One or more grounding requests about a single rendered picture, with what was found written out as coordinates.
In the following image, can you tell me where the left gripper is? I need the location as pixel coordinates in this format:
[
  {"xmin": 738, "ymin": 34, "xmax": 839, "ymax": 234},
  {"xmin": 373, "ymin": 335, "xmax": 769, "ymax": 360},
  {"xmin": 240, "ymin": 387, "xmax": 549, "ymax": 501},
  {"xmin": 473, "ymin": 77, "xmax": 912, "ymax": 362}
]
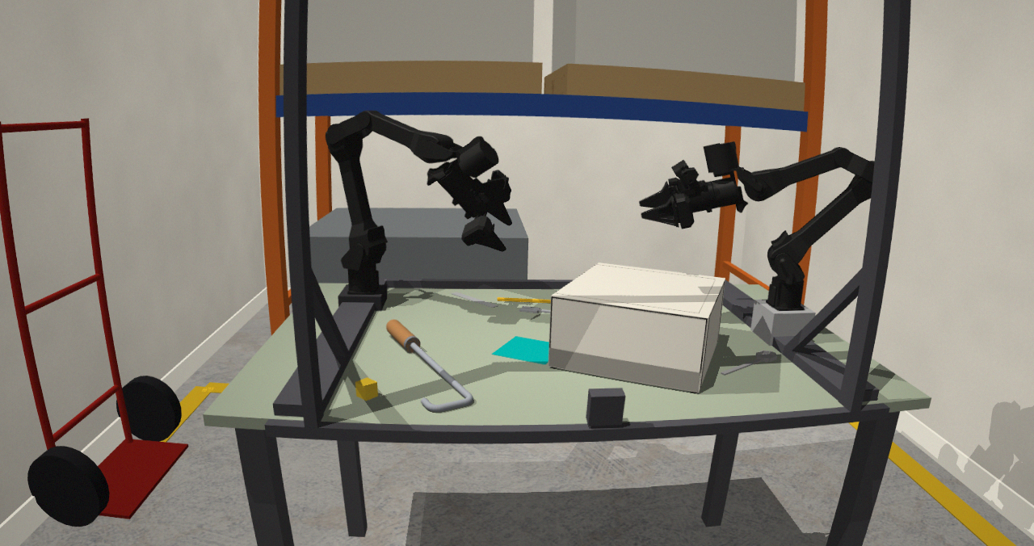
[{"xmin": 452, "ymin": 178, "xmax": 512, "ymax": 252}]

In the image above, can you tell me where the grey spoon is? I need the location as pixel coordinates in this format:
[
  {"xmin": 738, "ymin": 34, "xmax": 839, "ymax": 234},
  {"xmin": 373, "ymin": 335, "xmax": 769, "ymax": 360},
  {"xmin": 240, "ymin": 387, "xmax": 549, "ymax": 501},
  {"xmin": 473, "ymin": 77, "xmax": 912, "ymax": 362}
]
[{"xmin": 721, "ymin": 351, "xmax": 777, "ymax": 375}]

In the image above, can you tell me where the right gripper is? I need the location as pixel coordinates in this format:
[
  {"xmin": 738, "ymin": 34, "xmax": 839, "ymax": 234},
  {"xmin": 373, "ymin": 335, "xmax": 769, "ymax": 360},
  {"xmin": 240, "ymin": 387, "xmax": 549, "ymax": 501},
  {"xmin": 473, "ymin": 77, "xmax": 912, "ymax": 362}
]
[{"xmin": 639, "ymin": 178, "xmax": 716, "ymax": 229}]

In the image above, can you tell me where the large cream box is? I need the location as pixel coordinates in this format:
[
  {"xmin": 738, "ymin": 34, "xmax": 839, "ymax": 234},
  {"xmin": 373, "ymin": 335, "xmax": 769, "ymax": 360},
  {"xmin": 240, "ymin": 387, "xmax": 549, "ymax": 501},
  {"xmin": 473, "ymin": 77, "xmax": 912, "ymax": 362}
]
[{"xmin": 548, "ymin": 262, "xmax": 725, "ymax": 393}]

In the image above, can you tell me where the small yellow cube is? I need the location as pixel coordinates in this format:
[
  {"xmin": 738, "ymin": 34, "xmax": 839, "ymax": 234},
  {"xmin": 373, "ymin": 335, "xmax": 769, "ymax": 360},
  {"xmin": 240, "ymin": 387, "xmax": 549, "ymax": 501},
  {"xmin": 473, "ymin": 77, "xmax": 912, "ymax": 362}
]
[{"xmin": 355, "ymin": 378, "xmax": 378, "ymax": 401}]

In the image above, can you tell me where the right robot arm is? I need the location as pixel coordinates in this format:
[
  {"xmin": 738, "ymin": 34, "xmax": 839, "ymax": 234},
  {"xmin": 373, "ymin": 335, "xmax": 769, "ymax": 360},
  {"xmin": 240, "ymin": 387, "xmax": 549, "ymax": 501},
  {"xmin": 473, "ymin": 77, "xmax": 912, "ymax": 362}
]
[{"xmin": 671, "ymin": 141, "xmax": 875, "ymax": 311}]

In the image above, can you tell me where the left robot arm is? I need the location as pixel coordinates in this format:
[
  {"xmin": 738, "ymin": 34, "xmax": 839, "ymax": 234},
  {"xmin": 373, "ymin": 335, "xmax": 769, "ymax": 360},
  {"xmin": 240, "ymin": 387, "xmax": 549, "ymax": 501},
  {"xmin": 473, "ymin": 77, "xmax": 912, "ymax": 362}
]
[{"xmin": 326, "ymin": 111, "xmax": 511, "ymax": 295}]

